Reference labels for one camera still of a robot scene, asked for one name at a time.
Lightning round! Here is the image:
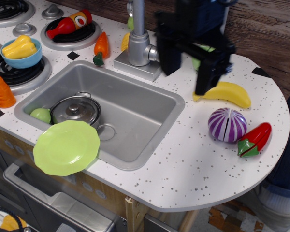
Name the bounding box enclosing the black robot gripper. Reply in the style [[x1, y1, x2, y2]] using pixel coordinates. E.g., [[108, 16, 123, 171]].
[[155, 0, 236, 95]]

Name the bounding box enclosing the yellow toy banana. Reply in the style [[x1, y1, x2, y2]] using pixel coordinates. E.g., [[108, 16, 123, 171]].
[[192, 82, 251, 108]]

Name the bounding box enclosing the light green plastic plate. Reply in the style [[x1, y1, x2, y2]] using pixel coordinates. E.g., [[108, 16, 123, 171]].
[[33, 120, 100, 176]]

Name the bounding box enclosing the green toy cabbage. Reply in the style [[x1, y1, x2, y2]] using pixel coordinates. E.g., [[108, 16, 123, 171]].
[[192, 45, 215, 71]]

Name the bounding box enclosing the silver toy faucet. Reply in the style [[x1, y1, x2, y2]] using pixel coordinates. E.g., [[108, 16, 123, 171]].
[[114, 0, 162, 82]]

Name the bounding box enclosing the yellow toy corn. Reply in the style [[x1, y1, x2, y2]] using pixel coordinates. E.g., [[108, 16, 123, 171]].
[[121, 33, 130, 51]]

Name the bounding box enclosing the small green toy behind faucet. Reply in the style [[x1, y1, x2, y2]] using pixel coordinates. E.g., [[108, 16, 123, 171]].
[[127, 17, 134, 30]]

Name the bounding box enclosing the purple striped toy onion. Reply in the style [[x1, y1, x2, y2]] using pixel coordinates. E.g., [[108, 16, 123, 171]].
[[207, 108, 247, 143]]

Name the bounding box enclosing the silver toy sink basin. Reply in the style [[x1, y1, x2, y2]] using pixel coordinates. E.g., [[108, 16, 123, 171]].
[[14, 61, 185, 170]]

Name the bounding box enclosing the orange toy carrot with leaves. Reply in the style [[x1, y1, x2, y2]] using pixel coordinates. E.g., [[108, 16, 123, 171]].
[[93, 31, 109, 66]]

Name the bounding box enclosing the red toy chili pepper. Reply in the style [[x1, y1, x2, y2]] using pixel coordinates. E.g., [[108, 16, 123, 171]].
[[237, 122, 272, 157]]

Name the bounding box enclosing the black coil stove burner right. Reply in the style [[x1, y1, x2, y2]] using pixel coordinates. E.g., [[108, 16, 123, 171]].
[[40, 17, 102, 51]]

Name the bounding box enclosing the black coil stove burner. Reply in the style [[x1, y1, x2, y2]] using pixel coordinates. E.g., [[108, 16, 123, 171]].
[[40, 17, 102, 51], [0, 0, 35, 28], [0, 56, 52, 95]]

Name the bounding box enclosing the small steel pot with lid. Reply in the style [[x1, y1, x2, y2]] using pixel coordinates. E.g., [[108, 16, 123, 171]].
[[50, 92, 102, 129]]

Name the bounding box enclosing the red toy ketchup bottle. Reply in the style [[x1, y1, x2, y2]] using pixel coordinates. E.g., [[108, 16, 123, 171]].
[[46, 9, 92, 39]]

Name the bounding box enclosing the green toy fruit in sink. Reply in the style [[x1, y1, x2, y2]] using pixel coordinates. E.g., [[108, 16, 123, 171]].
[[30, 108, 51, 124]]

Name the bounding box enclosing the blue plastic bowl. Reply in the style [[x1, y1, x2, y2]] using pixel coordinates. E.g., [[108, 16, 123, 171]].
[[0, 37, 43, 69]]

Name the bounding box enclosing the yellow toy bell pepper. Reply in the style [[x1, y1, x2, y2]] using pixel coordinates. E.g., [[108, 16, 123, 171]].
[[2, 35, 37, 59]]

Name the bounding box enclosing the black coil stove burner front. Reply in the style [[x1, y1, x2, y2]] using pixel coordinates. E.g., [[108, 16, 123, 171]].
[[0, 56, 52, 95]]

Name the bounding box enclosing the white sock and shoe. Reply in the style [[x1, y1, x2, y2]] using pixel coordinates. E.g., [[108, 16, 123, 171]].
[[239, 186, 290, 232]]

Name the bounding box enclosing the orange toy carrot piece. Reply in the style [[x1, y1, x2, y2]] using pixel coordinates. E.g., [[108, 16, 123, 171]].
[[0, 76, 16, 108]]

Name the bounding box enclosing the black coil stove burner back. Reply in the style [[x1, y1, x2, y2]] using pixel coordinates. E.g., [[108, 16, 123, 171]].
[[0, 0, 35, 28]]

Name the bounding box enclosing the silver oven door handle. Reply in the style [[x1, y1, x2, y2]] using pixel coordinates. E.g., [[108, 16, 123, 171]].
[[3, 163, 116, 232]]

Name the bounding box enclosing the yellow object with black cable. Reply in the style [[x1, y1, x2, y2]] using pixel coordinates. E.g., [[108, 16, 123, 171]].
[[0, 207, 27, 232]]

